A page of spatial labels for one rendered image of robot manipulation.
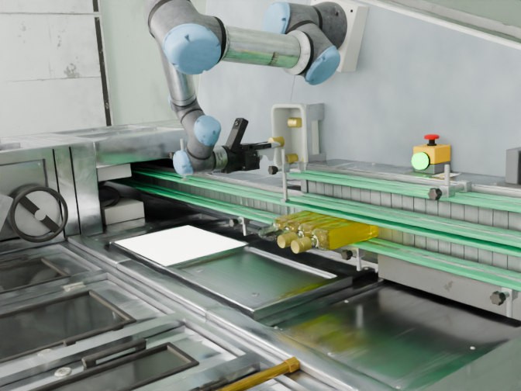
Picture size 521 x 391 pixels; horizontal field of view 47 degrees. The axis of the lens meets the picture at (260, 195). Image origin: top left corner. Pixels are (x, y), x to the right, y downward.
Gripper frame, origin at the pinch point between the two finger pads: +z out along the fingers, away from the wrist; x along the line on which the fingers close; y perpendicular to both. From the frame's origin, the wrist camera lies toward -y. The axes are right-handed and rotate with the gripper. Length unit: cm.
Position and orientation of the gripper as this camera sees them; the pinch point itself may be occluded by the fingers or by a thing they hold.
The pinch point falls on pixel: (273, 142)
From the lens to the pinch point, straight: 193.2
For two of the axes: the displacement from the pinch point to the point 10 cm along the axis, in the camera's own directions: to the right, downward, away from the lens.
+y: 0.8, 9.8, 1.7
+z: 8.0, -1.7, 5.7
